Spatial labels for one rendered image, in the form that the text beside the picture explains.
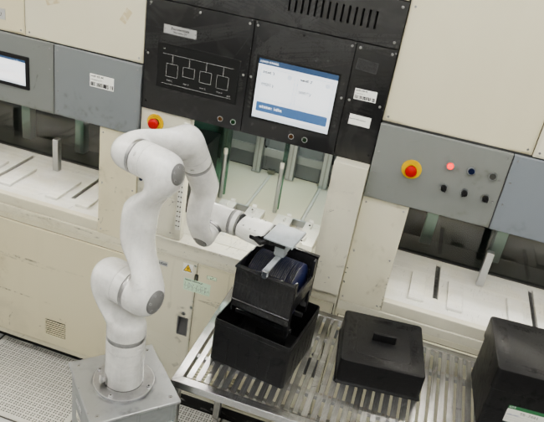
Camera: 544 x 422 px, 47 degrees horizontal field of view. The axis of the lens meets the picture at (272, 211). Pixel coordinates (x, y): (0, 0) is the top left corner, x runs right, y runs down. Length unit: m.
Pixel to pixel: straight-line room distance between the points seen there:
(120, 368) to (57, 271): 1.08
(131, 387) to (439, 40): 1.44
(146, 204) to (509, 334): 1.28
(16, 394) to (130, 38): 1.70
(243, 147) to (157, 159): 1.70
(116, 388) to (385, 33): 1.39
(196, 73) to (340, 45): 0.53
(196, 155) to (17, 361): 1.83
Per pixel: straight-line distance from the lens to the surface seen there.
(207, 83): 2.29
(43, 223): 2.91
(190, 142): 1.76
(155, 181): 1.64
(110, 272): 1.85
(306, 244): 2.64
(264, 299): 2.01
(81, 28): 2.48
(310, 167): 3.26
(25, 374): 3.27
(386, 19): 2.10
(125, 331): 1.91
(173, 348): 2.91
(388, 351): 2.25
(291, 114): 2.22
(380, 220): 2.30
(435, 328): 2.51
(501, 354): 2.16
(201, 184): 1.89
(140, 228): 1.73
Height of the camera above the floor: 2.22
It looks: 28 degrees down
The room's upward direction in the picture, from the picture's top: 10 degrees clockwise
